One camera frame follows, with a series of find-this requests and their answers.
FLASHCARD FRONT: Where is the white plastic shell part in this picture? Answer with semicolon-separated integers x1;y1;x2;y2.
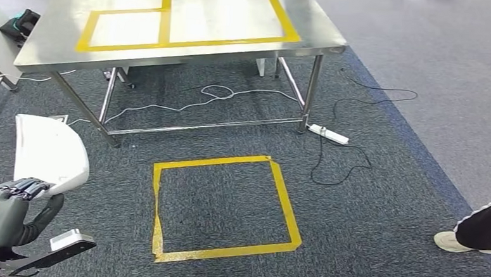
11;113;93;202

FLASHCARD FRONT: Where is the stainless steel workbench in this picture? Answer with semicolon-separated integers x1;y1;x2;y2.
9;0;350;160

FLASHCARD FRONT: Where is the yellow tape on workbench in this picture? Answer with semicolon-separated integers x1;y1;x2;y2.
74;0;304;65

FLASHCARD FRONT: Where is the black bag teal trim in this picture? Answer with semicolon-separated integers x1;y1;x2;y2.
0;7;42;43

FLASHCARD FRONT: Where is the yellow floor tape square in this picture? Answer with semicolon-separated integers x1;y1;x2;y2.
148;149;307;271

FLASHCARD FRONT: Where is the white power strip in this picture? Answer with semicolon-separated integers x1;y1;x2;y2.
307;124;351;145

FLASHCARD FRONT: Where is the person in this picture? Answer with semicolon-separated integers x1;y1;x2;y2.
431;188;491;277

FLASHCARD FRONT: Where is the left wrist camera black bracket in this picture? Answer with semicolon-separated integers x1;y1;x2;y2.
0;224;98;277

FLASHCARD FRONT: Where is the white floor cable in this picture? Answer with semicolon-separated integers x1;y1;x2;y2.
67;77;303;140

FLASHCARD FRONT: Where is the black floor cable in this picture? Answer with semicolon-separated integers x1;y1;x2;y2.
309;67;420;190

